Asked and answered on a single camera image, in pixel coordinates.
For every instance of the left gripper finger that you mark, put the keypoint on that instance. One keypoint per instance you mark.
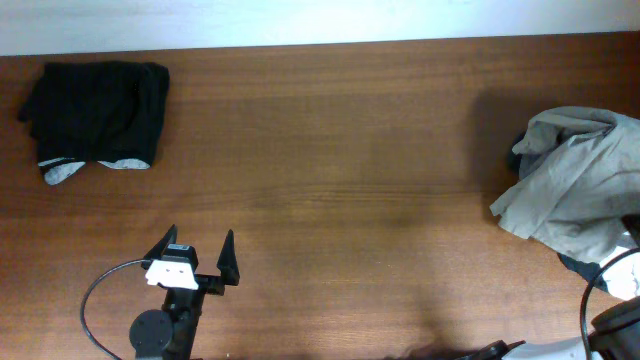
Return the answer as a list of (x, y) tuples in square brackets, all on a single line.
[(227, 262), (157, 251)]

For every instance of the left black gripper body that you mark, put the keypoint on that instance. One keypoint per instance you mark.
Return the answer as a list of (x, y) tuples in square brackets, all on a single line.
[(206, 282)]

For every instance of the khaki cargo shorts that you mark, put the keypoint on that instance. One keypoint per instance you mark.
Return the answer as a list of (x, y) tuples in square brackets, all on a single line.
[(579, 177)]

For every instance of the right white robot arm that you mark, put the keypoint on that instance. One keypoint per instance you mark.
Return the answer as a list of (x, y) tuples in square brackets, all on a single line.
[(615, 337)]

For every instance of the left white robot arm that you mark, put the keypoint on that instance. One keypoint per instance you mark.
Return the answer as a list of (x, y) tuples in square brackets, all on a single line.
[(169, 332)]

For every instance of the grey cloth under black garment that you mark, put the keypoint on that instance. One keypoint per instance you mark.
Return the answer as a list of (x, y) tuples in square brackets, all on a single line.
[(57, 170)]

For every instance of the folded black garment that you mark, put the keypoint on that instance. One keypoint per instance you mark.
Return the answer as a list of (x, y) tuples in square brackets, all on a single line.
[(98, 111)]

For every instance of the dark teal garment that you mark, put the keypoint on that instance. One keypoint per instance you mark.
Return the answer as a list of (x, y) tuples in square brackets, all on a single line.
[(584, 270)]

